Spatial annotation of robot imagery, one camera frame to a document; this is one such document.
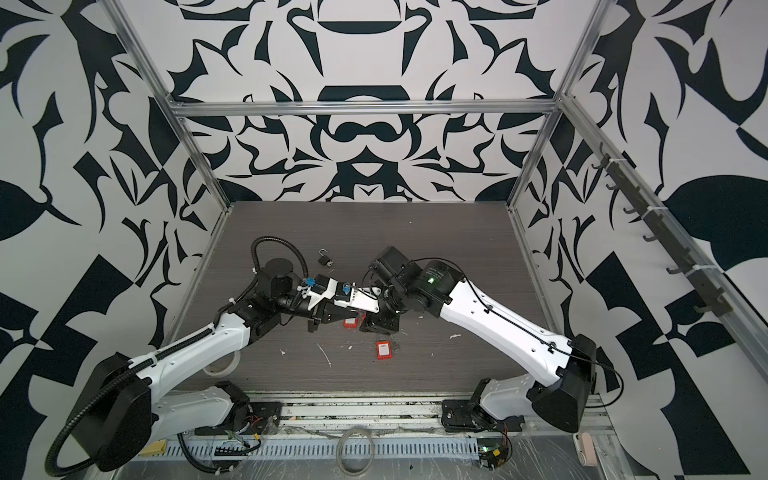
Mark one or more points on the green lit circuit board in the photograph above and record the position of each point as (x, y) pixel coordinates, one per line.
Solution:
(493, 453)

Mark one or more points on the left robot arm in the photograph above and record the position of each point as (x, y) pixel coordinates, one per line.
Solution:
(127, 402)

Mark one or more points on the small black padlock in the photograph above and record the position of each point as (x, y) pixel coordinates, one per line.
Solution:
(324, 258)

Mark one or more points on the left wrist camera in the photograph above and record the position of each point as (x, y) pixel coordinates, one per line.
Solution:
(322, 288)

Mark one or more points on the clear tape roll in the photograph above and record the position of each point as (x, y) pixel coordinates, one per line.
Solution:
(224, 371)

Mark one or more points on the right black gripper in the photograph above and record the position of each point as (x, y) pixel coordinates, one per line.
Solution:
(377, 322)

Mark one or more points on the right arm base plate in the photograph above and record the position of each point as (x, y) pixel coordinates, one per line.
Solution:
(464, 416)

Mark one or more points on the yellow connector block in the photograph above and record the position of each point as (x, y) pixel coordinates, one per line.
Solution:
(157, 448)

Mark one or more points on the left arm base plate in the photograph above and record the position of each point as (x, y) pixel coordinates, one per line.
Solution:
(254, 418)

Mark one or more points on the pink small device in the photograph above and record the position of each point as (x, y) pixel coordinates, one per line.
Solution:
(585, 449)

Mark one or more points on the black hook rail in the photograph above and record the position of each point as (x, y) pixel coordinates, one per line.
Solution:
(664, 229)

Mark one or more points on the slotted cable duct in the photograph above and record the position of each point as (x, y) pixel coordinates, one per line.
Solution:
(357, 448)

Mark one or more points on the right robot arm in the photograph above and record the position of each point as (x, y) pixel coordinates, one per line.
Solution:
(560, 372)

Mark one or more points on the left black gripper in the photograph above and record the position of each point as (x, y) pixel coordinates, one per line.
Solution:
(330, 313)

